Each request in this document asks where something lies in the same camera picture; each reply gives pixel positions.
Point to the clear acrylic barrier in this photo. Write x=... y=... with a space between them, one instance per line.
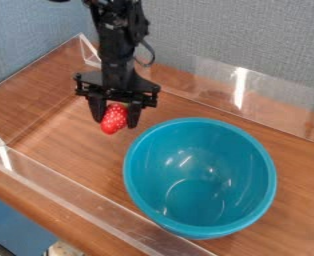
x=264 y=99
x=78 y=214

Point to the clear acrylic front barrier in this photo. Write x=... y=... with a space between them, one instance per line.
x=78 y=214

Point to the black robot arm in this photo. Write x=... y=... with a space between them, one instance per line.
x=121 y=27

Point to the blue plastic bowl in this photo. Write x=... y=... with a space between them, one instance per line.
x=200 y=177

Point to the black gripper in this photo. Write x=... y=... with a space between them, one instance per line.
x=116 y=84

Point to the clear acrylic back barrier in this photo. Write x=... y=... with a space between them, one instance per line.
x=264 y=99

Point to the clear acrylic corner bracket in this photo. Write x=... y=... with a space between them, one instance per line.
x=89 y=52

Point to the red toy strawberry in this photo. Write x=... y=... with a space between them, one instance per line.
x=114 y=118

